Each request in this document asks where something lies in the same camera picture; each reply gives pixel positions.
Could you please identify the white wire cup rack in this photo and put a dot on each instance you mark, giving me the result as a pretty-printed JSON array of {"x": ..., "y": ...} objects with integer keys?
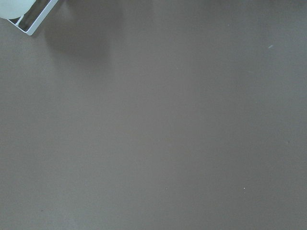
[{"x": 26, "y": 15}]

